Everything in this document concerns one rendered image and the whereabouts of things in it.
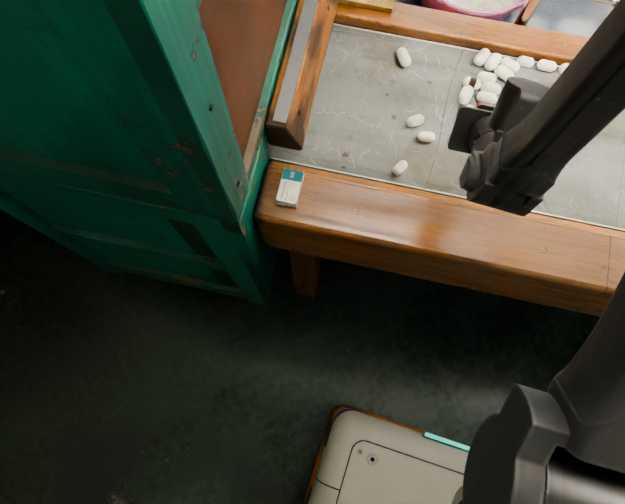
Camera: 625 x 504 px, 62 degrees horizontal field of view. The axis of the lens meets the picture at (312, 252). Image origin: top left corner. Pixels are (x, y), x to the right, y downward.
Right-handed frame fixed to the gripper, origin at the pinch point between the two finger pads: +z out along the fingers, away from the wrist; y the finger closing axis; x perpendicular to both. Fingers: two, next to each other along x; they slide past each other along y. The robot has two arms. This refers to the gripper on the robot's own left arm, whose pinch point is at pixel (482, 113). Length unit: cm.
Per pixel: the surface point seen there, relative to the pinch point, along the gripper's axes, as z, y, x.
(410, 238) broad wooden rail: -8.9, 6.2, 19.7
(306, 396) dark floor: 17, 18, 97
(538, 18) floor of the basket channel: 39.7, -12.7, -8.8
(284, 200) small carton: -9.2, 27.8, 17.4
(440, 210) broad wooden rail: -4.3, 2.1, 15.9
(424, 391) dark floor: 24, -16, 92
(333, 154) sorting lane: 2.9, 21.9, 13.3
